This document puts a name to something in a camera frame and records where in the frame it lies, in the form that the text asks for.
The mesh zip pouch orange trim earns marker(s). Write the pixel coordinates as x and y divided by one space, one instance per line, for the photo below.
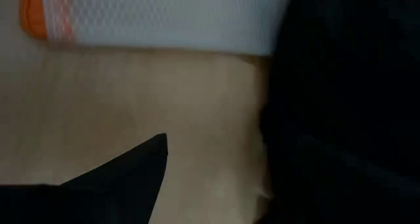
164 17

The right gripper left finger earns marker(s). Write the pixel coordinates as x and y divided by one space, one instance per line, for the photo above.
115 191

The black backpack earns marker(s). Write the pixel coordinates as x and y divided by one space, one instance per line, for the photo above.
344 69

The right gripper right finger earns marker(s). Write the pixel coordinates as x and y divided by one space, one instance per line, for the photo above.
361 197

